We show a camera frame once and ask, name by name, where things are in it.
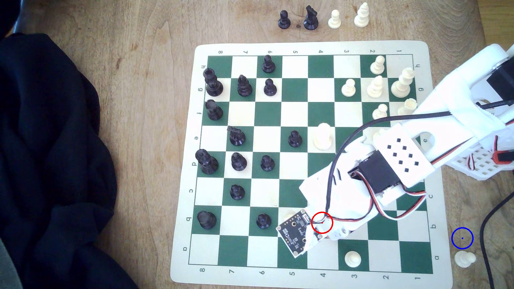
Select white rook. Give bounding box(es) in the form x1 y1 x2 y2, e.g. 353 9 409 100
399 98 417 116

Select black crumpled cloth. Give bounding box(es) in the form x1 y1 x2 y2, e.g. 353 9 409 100
0 32 139 289

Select black rook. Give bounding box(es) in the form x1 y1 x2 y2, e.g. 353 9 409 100
197 211 217 230
205 100 224 121

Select orange plastic clip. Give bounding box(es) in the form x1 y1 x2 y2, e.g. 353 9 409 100
493 149 514 164

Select black USB cable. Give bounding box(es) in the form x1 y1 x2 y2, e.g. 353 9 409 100
480 192 514 289

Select green and cream chess mat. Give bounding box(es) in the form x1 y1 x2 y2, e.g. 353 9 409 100
170 40 453 289

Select thin black camera cable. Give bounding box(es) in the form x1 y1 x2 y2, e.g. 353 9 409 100
311 98 514 225

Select white king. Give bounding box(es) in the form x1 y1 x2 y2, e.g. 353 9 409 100
391 67 415 99

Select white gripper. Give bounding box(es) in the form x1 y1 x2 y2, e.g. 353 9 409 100
299 138 380 241

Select white grid base plate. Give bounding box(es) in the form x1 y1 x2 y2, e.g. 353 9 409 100
444 140 514 181

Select black camera circuit board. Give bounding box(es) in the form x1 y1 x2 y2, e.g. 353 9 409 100
276 209 323 258

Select red white black servo wires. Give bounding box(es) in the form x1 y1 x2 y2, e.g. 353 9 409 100
313 173 428 224

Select white bishop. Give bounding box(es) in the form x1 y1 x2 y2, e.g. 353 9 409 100
354 2 370 28
366 75 384 99

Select black bishop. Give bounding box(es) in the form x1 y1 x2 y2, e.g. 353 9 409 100
231 152 248 172
237 75 253 97

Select white queen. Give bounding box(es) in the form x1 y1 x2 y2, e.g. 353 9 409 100
313 123 334 151

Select black knight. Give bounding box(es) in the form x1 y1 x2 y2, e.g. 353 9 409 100
303 5 319 31
227 126 246 147

